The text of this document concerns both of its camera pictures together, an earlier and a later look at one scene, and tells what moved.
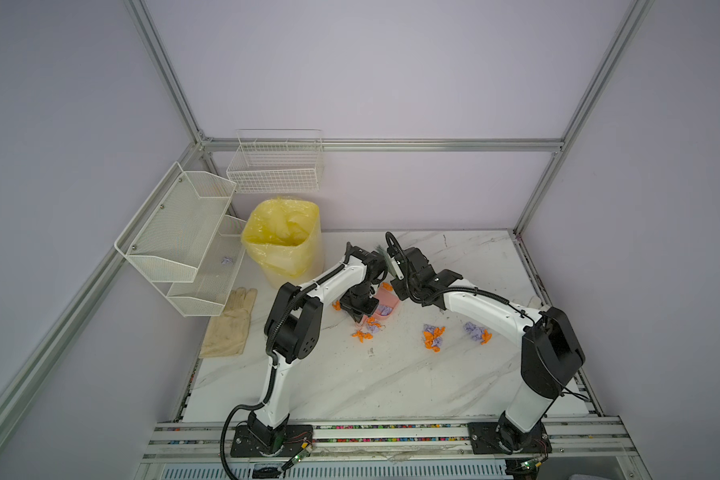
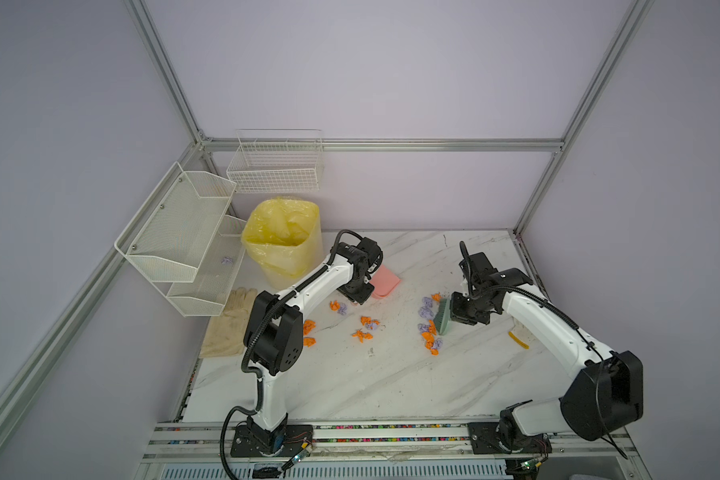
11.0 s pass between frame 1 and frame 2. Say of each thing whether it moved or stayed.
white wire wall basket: stayed
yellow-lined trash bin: stayed
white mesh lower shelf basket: stayed
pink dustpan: moved
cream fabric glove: stayed
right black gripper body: moved
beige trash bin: stayed
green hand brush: moved
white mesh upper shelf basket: stayed
